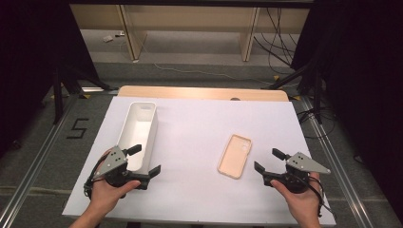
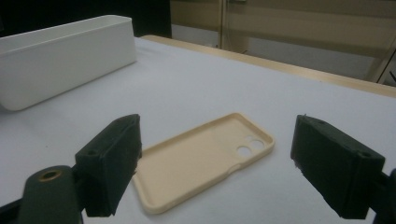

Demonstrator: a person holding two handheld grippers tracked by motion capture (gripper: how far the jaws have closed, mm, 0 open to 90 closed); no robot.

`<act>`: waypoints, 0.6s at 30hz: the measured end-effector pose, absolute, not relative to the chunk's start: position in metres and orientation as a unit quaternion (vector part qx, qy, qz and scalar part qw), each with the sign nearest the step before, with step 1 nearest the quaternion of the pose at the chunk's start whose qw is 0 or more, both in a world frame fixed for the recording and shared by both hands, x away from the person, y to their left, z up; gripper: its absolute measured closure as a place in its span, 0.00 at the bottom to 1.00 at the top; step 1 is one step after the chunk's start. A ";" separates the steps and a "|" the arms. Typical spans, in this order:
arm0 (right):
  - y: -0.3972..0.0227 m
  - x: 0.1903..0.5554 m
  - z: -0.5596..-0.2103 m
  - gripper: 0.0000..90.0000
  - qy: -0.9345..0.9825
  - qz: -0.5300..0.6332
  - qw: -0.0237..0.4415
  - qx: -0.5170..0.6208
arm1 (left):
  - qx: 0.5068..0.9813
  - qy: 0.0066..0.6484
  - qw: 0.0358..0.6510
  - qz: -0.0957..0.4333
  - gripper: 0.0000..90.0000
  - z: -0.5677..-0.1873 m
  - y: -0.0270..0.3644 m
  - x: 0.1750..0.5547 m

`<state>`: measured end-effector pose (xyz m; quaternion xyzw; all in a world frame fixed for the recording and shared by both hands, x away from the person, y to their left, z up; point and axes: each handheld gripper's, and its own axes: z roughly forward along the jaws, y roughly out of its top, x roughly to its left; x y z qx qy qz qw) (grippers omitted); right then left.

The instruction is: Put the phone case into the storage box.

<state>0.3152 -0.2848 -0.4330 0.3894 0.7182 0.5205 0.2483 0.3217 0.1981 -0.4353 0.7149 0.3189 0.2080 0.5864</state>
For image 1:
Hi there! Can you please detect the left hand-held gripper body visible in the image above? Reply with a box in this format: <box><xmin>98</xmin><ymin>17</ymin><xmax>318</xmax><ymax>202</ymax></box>
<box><xmin>93</xmin><ymin>144</ymin><xmax>150</xmax><ymax>191</ymax></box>

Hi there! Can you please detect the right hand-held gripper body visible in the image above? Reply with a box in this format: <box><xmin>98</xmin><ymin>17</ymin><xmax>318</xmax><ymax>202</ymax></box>
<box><xmin>261</xmin><ymin>151</ymin><xmax>332</xmax><ymax>195</ymax></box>

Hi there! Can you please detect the white plastic storage box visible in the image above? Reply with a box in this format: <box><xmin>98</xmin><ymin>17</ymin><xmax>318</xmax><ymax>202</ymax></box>
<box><xmin>116</xmin><ymin>101</ymin><xmax>159</xmax><ymax>176</ymax></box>

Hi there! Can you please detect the beige phone case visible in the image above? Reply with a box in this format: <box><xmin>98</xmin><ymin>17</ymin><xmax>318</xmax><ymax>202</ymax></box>
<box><xmin>217</xmin><ymin>133</ymin><xmax>253</xmax><ymax>181</ymax></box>

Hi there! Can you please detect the person's left hand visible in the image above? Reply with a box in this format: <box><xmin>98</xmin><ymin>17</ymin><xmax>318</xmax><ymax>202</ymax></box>
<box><xmin>87</xmin><ymin>148</ymin><xmax>143</xmax><ymax>212</ymax></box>

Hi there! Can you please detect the person's right hand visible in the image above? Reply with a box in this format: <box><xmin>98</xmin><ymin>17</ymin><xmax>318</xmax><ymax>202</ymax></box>
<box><xmin>270</xmin><ymin>172</ymin><xmax>322</xmax><ymax>219</ymax></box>

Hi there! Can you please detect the white board sheet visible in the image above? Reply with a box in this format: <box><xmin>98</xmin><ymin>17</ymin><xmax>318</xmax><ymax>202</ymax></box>
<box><xmin>62</xmin><ymin>95</ymin><xmax>336</xmax><ymax>227</ymax></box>

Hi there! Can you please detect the black stand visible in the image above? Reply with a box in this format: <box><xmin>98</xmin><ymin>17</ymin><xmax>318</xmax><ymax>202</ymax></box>
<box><xmin>268</xmin><ymin>56</ymin><xmax>325</xmax><ymax>125</ymax></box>
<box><xmin>51</xmin><ymin>65</ymin><xmax>119</xmax><ymax>125</ymax></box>

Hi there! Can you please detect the black curtain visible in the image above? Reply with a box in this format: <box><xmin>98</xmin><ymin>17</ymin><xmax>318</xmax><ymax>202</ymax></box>
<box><xmin>290</xmin><ymin>0</ymin><xmax>403</xmax><ymax>221</ymax></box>
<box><xmin>0</xmin><ymin>0</ymin><xmax>101</xmax><ymax>158</ymax></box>

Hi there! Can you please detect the beige wooden desk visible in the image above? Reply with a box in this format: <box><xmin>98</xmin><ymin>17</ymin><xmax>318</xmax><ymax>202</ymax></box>
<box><xmin>69</xmin><ymin>3</ymin><xmax>311</xmax><ymax>63</ymax></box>

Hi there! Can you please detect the left hand-held gripper black cable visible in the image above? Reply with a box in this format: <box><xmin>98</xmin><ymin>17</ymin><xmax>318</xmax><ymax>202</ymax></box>
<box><xmin>83</xmin><ymin>154</ymin><xmax>107</xmax><ymax>200</ymax></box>

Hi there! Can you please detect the hand-held gripper black cable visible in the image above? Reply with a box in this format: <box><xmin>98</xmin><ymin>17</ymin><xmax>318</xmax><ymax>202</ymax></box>
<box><xmin>83</xmin><ymin>154</ymin><xmax>107</xmax><ymax>200</ymax></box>
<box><xmin>307</xmin><ymin>176</ymin><xmax>337</xmax><ymax>220</ymax></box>

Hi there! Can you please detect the metal floor rail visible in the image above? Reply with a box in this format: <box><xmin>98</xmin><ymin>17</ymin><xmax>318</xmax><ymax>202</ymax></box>
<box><xmin>0</xmin><ymin>94</ymin><xmax>81</xmax><ymax>228</ymax></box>
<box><xmin>299</xmin><ymin>95</ymin><xmax>375</xmax><ymax>228</ymax></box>

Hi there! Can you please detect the right hand-held gripper black cable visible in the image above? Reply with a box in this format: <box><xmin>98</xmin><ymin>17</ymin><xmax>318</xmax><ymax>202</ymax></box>
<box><xmin>307</xmin><ymin>176</ymin><xmax>337</xmax><ymax>220</ymax></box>

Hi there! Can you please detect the black floor cable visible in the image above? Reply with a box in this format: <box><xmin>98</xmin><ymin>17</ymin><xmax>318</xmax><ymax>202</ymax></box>
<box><xmin>297</xmin><ymin>106</ymin><xmax>337</xmax><ymax>141</ymax></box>

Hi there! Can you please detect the white floor cable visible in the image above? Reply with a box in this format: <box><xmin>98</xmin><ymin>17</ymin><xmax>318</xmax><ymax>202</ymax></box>
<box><xmin>138</xmin><ymin>31</ymin><xmax>275</xmax><ymax>87</ymax></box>

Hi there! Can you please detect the bundle of black cables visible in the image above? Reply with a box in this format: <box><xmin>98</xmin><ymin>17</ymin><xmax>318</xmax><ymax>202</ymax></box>
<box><xmin>252</xmin><ymin>8</ymin><xmax>302</xmax><ymax>68</ymax></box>

